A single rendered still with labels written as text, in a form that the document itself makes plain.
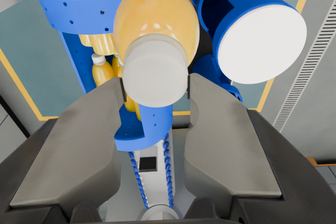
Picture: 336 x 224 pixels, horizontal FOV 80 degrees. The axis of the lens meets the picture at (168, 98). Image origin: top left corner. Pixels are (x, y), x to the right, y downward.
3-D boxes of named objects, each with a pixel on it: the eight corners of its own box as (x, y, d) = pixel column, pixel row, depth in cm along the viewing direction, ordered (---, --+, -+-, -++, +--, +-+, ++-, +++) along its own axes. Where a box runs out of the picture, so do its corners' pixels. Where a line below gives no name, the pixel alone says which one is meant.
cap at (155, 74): (157, 22, 11) (157, 35, 10) (197, 66, 13) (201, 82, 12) (113, 62, 13) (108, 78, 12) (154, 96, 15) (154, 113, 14)
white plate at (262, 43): (305, -14, 54) (303, -15, 54) (206, 32, 61) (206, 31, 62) (308, 65, 70) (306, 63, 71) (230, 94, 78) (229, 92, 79)
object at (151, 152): (140, 149, 118) (138, 175, 106) (139, 145, 115) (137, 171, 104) (157, 148, 118) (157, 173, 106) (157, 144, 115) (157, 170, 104)
